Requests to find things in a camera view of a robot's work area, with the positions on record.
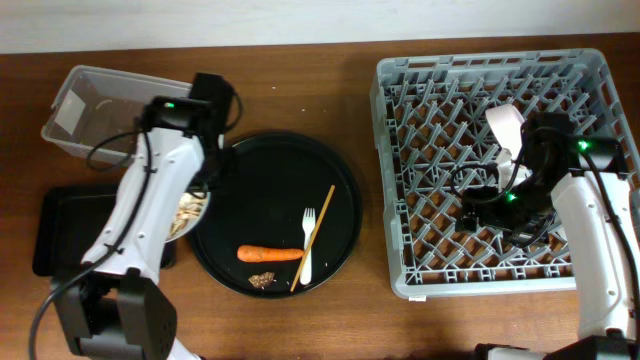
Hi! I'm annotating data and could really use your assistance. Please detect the rice and peanut shells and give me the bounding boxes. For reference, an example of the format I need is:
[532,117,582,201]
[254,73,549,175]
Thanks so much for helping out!
[168,192,209,239]

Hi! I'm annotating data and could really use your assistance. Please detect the grey plate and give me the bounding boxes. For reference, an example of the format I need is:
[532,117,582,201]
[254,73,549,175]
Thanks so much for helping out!
[164,192,211,244]

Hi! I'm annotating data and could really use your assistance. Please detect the pink bowl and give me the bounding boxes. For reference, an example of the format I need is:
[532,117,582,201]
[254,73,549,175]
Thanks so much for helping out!
[485,104,532,190]

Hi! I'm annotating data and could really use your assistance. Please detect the orange carrot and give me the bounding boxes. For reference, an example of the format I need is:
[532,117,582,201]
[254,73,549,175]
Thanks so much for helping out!
[237,245,304,263]

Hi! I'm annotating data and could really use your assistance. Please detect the white plastic fork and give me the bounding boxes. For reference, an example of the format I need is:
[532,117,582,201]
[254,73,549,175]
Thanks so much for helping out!
[299,208,316,285]

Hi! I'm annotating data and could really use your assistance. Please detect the wooden chopstick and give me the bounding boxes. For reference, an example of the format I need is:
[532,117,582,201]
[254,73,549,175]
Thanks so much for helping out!
[289,185,336,293]

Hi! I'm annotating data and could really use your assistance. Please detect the brown food scrap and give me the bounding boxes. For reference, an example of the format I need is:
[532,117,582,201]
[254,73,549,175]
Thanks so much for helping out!
[248,272,275,289]

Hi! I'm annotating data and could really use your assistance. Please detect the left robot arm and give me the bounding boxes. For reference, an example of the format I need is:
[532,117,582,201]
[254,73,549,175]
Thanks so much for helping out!
[28,93,239,359]

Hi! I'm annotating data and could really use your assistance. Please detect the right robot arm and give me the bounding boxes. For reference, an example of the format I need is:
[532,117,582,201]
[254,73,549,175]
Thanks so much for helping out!
[458,129,639,359]

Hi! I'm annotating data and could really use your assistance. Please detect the grey dishwasher rack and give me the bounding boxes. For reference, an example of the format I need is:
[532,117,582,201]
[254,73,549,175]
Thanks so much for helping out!
[370,49,639,301]

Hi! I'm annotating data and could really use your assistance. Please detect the round black tray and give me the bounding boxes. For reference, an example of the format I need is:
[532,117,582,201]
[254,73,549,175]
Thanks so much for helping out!
[188,132,363,299]

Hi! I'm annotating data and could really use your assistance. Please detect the clear plastic bin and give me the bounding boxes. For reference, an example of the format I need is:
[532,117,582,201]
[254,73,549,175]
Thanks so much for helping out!
[42,66,223,181]

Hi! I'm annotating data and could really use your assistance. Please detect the black rectangular tray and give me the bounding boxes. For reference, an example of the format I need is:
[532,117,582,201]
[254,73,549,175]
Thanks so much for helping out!
[32,184,180,277]

